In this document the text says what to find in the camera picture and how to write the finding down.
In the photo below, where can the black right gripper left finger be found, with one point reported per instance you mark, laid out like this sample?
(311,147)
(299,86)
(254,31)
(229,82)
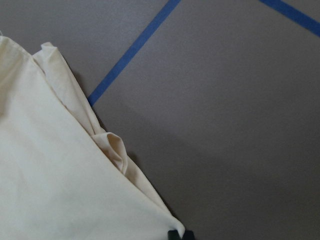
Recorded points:
(173,235)

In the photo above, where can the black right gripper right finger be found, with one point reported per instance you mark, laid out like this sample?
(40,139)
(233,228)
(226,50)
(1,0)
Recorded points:
(188,235)

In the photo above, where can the beige long-sleeve printed shirt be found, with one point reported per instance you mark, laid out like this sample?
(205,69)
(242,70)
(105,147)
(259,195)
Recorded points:
(62,176)

